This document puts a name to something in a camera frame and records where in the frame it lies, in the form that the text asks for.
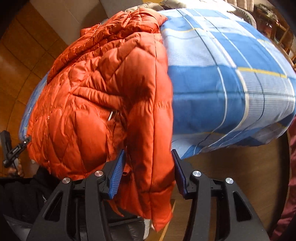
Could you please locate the beige quilted jacket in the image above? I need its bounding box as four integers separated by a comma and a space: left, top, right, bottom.
125, 2, 164, 13

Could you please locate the grey round fan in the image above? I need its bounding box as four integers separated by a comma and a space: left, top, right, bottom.
233, 6, 257, 29

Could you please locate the white embroidered pillow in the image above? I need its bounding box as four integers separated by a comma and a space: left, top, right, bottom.
159, 0, 236, 12

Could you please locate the blue plaid bed sheet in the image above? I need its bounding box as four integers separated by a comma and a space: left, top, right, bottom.
18, 7, 296, 160

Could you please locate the wooden cluttered side table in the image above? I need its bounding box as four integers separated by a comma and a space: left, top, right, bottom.
253, 3, 293, 46

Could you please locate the orange puffer down jacket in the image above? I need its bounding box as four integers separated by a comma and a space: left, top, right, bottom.
27, 8, 175, 230

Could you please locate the person's left hand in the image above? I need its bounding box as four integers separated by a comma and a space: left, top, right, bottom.
8, 159, 25, 178

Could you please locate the grey yellow blue headboard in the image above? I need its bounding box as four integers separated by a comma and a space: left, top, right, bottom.
100, 0, 160, 18

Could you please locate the wooden rattan chair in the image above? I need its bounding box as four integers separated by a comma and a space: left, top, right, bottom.
278, 27, 295, 71

